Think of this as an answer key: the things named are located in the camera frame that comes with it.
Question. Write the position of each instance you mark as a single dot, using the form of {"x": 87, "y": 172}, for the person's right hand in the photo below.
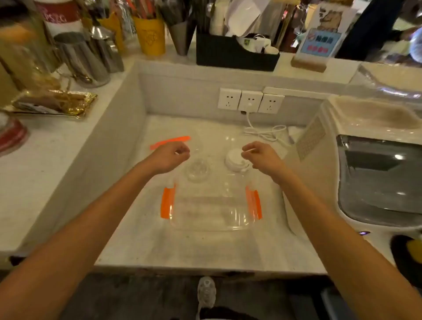
{"x": 265, "y": 160}

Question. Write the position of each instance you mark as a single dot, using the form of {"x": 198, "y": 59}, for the person's left hand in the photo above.
{"x": 166, "y": 158}

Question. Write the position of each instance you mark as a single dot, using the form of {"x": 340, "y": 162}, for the person's left fingers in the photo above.
{"x": 183, "y": 154}

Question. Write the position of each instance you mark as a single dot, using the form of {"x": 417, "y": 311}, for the person's right fingers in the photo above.
{"x": 249, "y": 154}

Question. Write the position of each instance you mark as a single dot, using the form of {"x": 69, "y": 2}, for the clear orange-striped plastic bag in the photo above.
{"x": 211, "y": 211}

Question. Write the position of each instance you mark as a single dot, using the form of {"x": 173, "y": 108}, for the person's right forearm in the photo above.
{"x": 343, "y": 250}

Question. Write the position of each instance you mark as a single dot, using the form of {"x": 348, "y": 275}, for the person's left forearm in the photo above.
{"x": 72, "y": 244}

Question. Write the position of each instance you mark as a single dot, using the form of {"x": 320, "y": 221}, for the cup with white lid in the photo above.
{"x": 235, "y": 160}

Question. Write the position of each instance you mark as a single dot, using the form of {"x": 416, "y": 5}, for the clear cup with dome lid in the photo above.
{"x": 197, "y": 169}

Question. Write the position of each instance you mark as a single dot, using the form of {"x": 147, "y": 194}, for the black organizer box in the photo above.
{"x": 230, "y": 54}

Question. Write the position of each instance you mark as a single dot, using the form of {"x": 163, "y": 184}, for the grey metal utensil holder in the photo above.
{"x": 180, "y": 36}

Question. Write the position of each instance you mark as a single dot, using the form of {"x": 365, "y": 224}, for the yellow straw cup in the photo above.
{"x": 151, "y": 38}
{"x": 112, "y": 26}

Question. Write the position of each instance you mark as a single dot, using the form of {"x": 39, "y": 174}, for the white cup sealing machine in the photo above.
{"x": 372, "y": 158}

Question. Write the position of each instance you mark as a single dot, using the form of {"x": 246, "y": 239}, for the small steel pitcher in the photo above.
{"x": 107, "y": 49}

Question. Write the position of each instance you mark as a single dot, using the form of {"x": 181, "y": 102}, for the sign card on wooden base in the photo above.
{"x": 321, "y": 39}

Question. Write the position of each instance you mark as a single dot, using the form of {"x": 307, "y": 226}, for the large steel pitcher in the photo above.
{"x": 82, "y": 61}

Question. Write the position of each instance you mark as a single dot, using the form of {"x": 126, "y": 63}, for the gold foil packet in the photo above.
{"x": 56, "y": 102}

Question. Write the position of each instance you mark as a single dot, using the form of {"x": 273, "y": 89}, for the white paper sheet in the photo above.
{"x": 245, "y": 15}

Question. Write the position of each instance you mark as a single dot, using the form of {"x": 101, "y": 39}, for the person's translucent shoe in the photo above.
{"x": 206, "y": 291}

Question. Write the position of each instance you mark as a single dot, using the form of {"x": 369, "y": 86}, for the stack of white paper cups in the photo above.
{"x": 218, "y": 18}

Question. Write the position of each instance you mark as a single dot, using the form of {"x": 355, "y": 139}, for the clear plastic film cover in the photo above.
{"x": 385, "y": 82}

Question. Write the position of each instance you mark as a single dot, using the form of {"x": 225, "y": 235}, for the red striped container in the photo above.
{"x": 11, "y": 133}

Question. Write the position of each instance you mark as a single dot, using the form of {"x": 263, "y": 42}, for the black round object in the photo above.
{"x": 400, "y": 260}

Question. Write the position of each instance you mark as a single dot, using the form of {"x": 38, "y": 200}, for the large glass jar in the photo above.
{"x": 26, "y": 56}

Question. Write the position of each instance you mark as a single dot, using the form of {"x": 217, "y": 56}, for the red and white paper cup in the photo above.
{"x": 59, "y": 15}

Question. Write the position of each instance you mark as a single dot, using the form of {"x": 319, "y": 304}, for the yellow object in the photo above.
{"x": 415, "y": 250}

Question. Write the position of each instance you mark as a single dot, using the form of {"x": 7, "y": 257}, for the white wall socket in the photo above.
{"x": 271, "y": 104}
{"x": 228, "y": 99}
{"x": 250, "y": 102}

